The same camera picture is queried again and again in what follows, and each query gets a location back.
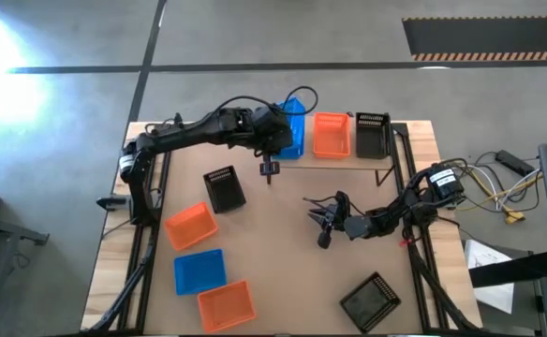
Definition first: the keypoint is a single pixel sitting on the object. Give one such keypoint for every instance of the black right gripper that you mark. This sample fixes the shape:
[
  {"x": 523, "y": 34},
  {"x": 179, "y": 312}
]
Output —
[{"x": 340, "y": 215}]

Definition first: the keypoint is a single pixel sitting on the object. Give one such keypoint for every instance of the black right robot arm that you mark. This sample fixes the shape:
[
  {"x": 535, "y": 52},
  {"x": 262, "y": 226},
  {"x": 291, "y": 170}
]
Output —
[{"x": 395, "y": 215}]

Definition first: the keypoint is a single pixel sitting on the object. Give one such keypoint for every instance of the small red tag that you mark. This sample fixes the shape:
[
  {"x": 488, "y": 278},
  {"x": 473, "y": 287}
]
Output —
[{"x": 404, "y": 243}]

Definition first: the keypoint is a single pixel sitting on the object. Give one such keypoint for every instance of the orange plastic basket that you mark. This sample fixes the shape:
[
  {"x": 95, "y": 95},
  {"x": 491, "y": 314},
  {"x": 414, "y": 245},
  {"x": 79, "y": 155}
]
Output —
[
  {"x": 332, "y": 138},
  {"x": 226, "y": 306},
  {"x": 191, "y": 226}
]

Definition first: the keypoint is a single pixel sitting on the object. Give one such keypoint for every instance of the black plastic basket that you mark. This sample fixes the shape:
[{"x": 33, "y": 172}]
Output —
[
  {"x": 369, "y": 303},
  {"x": 372, "y": 140},
  {"x": 225, "y": 192}
]

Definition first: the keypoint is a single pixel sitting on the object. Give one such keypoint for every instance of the black hazard-striped floor mat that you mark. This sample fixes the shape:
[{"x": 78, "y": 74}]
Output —
[{"x": 489, "y": 37}]

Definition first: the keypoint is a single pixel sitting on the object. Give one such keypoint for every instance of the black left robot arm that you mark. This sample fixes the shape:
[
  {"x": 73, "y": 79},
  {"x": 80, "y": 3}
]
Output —
[{"x": 184, "y": 133}]

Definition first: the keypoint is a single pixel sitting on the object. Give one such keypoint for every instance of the black floor tape line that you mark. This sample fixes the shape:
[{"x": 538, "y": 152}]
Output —
[{"x": 148, "y": 51}]

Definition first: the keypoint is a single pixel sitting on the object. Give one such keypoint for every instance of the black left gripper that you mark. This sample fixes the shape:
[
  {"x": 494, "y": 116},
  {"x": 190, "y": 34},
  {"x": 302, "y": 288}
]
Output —
[{"x": 271, "y": 128}]

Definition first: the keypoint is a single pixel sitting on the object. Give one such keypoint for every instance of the black aluminium table frame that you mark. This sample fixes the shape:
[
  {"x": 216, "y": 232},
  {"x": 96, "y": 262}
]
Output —
[{"x": 403, "y": 140}]

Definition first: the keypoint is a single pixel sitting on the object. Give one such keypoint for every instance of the wooden shelf with black legs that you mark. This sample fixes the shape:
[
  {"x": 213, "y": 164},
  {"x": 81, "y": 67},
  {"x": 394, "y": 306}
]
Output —
[{"x": 329, "y": 164}]

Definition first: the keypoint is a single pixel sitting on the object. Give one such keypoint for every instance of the white paper sheet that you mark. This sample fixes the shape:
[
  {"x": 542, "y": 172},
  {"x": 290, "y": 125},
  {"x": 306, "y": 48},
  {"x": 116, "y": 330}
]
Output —
[{"x": 496, "y": 297}]

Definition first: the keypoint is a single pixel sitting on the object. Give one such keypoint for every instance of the black power adapter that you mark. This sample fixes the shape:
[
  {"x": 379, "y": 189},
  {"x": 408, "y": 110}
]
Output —
[{"x": 514, "y": 163}]

